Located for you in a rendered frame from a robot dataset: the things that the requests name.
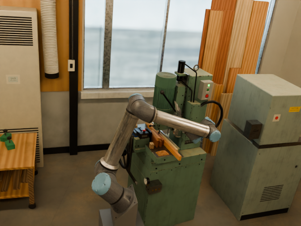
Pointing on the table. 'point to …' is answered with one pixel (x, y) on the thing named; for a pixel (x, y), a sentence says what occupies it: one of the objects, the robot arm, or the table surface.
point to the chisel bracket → (159, 127)
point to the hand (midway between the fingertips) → (167, 107)
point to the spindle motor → (163, 76)
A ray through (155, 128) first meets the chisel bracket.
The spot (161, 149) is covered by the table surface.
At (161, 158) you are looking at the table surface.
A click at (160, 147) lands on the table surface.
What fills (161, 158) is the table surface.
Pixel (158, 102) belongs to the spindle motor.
